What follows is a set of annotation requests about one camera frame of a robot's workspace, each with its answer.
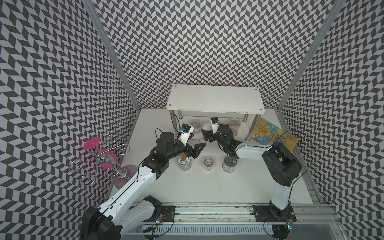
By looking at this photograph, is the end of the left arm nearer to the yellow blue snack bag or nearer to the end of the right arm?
the end of the right arm

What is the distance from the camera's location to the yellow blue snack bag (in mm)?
987

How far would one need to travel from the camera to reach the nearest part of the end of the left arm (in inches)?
22.1

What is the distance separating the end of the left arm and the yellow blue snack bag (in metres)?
0.49

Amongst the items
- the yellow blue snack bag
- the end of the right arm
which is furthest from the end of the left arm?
the yellow blue snack bag
